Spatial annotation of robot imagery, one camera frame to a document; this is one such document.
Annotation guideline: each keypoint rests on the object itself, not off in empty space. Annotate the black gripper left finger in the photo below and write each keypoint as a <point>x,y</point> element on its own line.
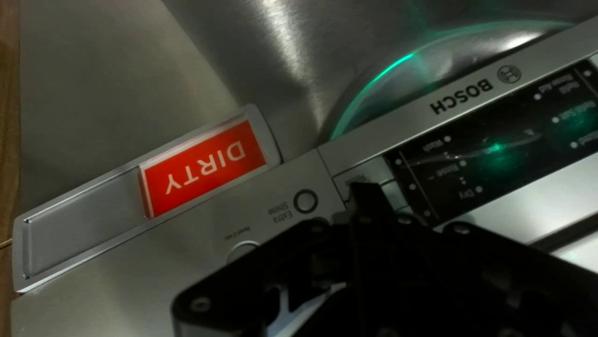
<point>299,255</point>

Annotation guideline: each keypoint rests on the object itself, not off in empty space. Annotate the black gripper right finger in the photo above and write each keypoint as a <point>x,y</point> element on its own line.
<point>473,281</point>

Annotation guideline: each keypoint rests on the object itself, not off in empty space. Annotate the round silver dishwasher button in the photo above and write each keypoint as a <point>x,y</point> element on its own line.
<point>235,248</point>
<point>305,201</point>

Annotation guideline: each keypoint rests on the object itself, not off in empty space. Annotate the black dishwasher control display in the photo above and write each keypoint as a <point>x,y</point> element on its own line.
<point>497,124</point>

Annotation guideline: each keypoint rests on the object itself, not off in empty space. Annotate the stainless steel Bosch dishwasher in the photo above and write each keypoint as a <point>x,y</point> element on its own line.
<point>374,62</point>

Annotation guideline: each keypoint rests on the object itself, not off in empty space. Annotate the red dirty magnet sign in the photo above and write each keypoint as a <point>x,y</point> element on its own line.
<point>205,165</point>

